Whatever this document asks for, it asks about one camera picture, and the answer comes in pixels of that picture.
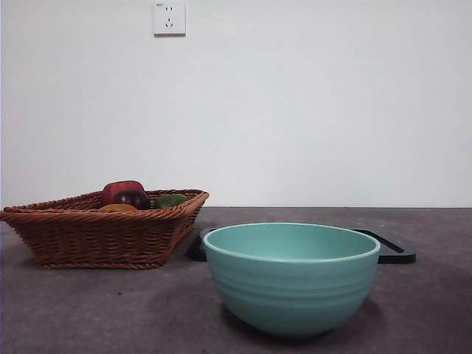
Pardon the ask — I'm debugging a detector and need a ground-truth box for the dark purple plum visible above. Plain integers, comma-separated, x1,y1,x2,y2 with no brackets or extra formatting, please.
111,188,151,211

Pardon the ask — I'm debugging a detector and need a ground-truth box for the brown wicker basket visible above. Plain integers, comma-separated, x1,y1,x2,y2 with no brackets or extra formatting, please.
0,189,210,270

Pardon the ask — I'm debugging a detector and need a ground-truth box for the green avocado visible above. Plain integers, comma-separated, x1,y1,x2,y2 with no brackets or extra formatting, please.
153,193,189,209

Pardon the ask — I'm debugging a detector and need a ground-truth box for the dark rectangular tray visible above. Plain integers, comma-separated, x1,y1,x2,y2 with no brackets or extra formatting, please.
187,227,417,265

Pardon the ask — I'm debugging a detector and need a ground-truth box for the brown kiwi fruit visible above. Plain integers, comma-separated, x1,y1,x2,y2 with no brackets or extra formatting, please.
99,203,138,213

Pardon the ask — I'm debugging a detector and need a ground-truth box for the red apple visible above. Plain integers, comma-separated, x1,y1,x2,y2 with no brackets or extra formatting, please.
102,180,148,206

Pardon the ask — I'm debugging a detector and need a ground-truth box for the teal bowl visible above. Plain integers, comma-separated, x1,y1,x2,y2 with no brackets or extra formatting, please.
202,222,381,339

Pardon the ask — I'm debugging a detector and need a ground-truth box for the white wall socket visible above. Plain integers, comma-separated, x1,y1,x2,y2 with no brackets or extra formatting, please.
153,0,187,38

